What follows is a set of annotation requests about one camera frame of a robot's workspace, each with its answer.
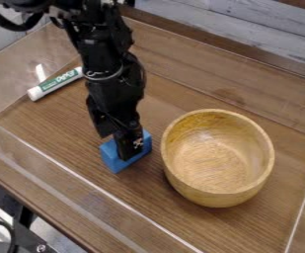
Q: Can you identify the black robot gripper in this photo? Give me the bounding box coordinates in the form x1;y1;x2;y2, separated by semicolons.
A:
86;74;144;161

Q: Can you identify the blue foam block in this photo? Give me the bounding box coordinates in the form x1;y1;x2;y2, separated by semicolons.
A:
99;129;153;174

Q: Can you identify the clear acrylic front wall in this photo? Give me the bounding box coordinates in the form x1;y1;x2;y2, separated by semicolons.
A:
0;126;203;253

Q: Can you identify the light wooden bowl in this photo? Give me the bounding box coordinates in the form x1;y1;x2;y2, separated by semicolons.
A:
159;109;275;208

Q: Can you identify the black cable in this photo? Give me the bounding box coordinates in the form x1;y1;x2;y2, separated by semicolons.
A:
0;218;20;253

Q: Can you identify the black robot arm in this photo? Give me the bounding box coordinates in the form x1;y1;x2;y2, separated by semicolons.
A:
0;0;147;160

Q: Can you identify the green white dry-erase marker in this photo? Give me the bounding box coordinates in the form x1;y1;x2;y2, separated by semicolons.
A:
27;66;82;101

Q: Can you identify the black metal stand base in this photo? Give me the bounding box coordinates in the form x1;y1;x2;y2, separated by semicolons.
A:
14;223;58;253

